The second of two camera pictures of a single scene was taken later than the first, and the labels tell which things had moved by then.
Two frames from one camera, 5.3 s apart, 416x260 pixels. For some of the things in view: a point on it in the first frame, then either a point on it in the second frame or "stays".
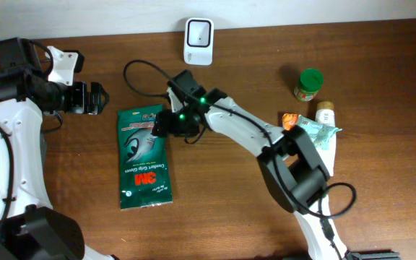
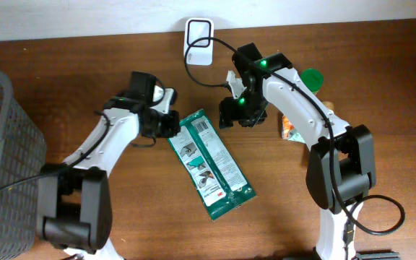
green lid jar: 310,81 stays
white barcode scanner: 198,41 stays
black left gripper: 86,102 to 173,128
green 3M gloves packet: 144,162 to 218,176
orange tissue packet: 289,120 stays
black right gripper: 162,123 to 226,110
